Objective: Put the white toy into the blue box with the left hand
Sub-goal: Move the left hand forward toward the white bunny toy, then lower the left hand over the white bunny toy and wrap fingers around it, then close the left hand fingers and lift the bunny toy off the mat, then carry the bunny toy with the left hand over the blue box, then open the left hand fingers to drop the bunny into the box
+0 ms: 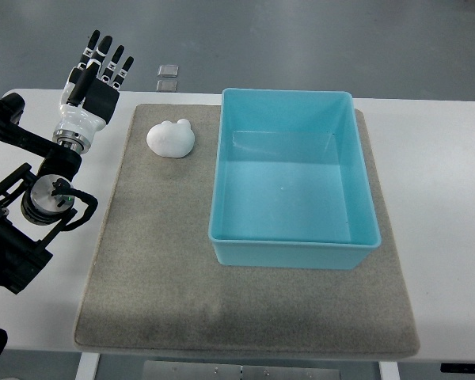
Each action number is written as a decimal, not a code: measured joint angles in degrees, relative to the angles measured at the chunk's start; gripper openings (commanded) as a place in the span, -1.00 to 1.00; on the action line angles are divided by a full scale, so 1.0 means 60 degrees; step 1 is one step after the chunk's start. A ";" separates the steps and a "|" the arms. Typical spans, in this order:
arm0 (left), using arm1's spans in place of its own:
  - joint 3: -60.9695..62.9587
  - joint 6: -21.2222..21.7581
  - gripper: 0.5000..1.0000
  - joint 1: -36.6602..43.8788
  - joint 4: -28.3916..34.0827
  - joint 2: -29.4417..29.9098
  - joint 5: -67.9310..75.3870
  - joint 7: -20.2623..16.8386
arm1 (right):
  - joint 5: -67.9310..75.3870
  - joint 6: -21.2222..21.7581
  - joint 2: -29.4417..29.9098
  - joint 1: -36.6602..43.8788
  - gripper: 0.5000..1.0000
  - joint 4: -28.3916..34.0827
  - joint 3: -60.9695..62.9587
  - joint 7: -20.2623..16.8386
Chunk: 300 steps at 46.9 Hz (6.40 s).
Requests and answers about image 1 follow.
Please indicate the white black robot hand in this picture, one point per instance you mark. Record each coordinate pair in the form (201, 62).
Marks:
(91, 93)

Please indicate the white toy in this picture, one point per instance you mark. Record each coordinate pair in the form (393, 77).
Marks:
(171, 140)

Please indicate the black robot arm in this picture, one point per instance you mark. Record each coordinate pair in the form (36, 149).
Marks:
(46, 198)

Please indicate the blue plastic box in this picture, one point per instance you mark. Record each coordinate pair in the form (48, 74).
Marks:
(291, 185)

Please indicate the lower floor socket plate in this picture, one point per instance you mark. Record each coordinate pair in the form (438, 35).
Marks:
(167, 85)

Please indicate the floor socket plate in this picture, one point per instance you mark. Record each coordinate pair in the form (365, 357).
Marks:
(168, 71)
(167, 85)

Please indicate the upper floor socket plate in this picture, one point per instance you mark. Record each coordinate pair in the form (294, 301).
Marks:
(168, 71)

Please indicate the grey felt mat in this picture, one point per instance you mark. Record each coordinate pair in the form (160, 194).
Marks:
(156, 286)

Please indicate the black table control panel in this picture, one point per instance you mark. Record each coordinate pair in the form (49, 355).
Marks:
(458, 368)

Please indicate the metal table base plate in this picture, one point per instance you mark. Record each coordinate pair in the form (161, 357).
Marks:
(179, 370)

